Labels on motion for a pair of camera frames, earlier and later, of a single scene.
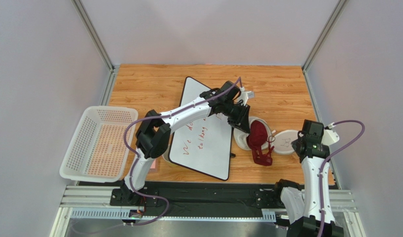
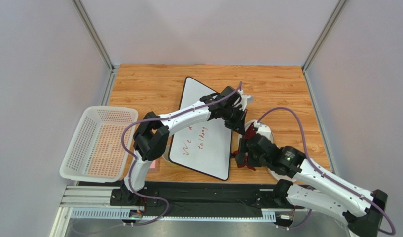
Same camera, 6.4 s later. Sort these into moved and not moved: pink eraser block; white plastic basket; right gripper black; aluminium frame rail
Moved: right gripper black
Not moved: white plastic basket; aluminium frame rail; pink eraser block
